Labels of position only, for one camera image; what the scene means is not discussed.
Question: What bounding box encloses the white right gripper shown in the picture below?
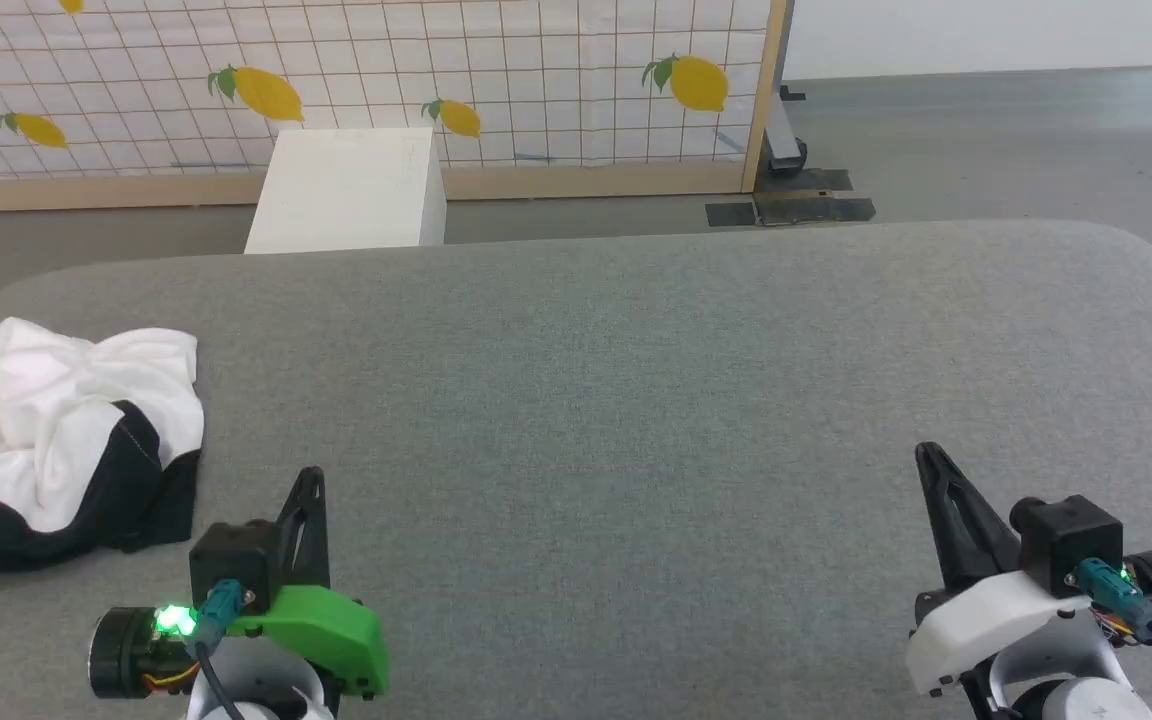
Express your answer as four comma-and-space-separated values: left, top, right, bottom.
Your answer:
904, 441, 1152, 697

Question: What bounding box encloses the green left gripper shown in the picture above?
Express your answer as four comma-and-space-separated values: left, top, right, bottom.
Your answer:
89, 466, 389, 701

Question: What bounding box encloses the white and black garment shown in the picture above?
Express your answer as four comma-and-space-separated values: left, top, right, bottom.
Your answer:
0, 317, 207, 583

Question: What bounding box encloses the white box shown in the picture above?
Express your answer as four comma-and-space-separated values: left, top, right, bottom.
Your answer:
244, 127, 448, 255

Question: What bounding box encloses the black floor plate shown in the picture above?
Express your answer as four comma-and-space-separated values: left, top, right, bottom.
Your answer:
705, 168, 877, 227

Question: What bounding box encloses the lemon print partition screen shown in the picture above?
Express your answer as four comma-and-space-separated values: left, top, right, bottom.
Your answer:
0, 0, 789, 214

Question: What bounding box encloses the left teal plug cable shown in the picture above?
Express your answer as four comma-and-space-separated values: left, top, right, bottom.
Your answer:
194, 580, 247, 720

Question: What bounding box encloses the teal plug cable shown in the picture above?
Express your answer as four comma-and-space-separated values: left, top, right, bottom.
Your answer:
1076, 558, 1152, 701
194, 580, 247, 720

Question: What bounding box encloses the right teal plug cable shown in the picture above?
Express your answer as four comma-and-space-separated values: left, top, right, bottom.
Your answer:
1076, 558, 1152, 701

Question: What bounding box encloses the grey metal screen post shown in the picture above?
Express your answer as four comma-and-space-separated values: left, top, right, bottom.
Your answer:
758, 0, 809, 181

